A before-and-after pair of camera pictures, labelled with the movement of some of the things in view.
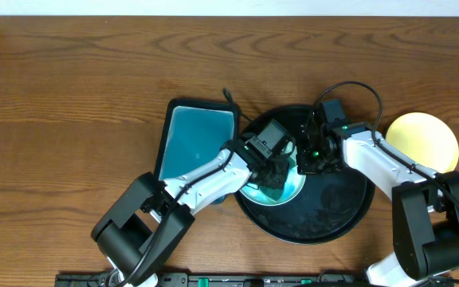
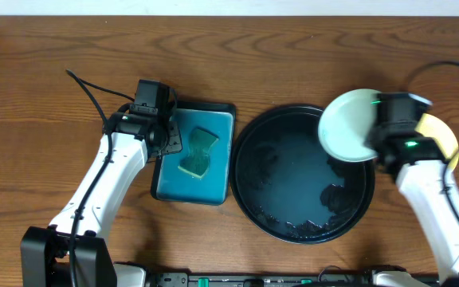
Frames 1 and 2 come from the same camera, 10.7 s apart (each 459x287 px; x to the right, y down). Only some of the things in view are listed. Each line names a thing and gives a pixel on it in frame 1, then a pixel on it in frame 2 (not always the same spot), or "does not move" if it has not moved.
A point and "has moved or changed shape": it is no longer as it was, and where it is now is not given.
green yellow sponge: x=275 y=194 to x=196 y=163
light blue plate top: x=292 y=189 has moved or changed shape
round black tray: x=327 y=205 does not move
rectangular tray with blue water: x=194 y=133 does not move
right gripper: x=303 y=163 to x=374 y=137
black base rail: x=214 y=280 does not move
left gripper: x=273 y=175 to x=172 y=140
